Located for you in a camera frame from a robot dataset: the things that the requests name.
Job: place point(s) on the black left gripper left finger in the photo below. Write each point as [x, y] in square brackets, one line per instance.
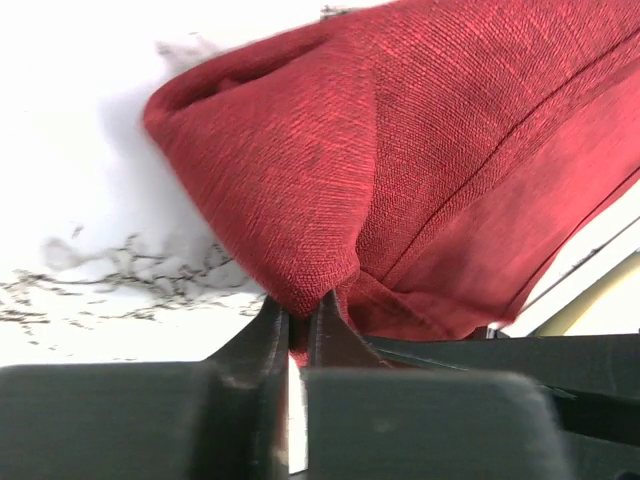
[224, 417]

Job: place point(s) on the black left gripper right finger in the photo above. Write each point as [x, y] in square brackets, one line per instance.
[367, 420]

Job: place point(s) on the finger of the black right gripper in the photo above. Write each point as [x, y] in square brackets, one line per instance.
[593, 380]

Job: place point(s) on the dark red cloth napkin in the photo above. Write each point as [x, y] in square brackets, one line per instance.
[425, 160]

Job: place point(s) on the teal floral serving tray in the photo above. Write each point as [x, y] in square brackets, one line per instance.
[594, 251]

